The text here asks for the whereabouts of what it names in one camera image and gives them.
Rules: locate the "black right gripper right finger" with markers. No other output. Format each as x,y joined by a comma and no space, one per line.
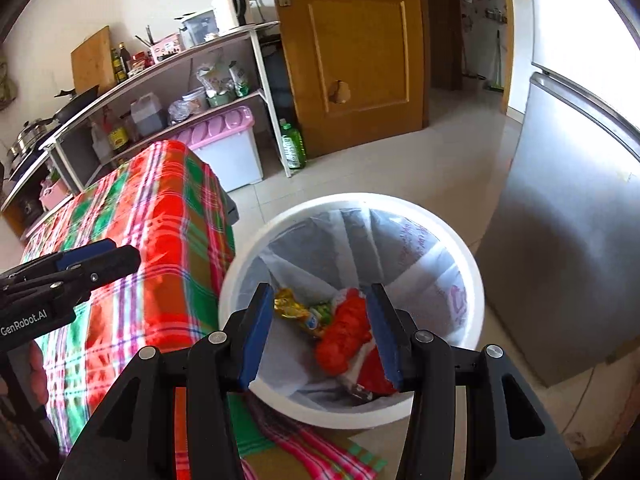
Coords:
509,434

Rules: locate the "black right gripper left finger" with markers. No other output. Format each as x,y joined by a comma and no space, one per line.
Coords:
131,434

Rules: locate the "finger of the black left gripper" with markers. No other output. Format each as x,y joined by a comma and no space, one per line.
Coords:
81,279
80,254

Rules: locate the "red snack bag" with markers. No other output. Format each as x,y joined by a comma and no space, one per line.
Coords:
347,350

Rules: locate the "green pea snack bag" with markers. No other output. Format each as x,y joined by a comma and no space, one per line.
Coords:
324,313

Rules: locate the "white round trash bin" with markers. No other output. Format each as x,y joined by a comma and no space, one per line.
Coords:
348,419

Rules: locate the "translucent trash bin liner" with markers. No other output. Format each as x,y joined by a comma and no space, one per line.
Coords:
321,254

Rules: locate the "person's right hand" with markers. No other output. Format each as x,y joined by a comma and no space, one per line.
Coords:
38,376

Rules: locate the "red green plaid tablecloth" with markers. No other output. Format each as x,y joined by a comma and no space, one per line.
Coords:
170,206

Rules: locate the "yellow label oil bottle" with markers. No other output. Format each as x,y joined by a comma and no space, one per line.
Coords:
116,132

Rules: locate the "steel cooking pot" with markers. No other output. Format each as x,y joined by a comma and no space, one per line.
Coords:
31,133

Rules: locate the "black frying pan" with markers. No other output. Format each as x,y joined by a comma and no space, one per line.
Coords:
74,103

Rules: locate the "grey plastic jug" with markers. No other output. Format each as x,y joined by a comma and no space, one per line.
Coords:
148,114

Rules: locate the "silver refrigerator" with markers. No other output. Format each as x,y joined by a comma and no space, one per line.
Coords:
560,257

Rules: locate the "pink lid storage box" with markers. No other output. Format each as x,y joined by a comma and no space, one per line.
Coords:
226,143

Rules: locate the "wooden cutting board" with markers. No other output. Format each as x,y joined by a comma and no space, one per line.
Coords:
92,63

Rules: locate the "dark sauce bottle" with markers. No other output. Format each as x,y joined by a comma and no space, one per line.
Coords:
125,57

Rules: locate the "pink box on shelf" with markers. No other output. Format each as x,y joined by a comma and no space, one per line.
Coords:
167,47

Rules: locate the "white metal shelf rack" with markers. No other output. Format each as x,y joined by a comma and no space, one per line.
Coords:
168,80

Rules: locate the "green plastic bottle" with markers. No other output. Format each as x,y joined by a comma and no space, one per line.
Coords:
293,145

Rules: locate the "clear plastic container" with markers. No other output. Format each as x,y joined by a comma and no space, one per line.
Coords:
197,28

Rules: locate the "white electric kettle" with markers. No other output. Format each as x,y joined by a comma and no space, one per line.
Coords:
229,14

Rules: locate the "wooden door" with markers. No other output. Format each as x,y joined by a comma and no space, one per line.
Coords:
358,69

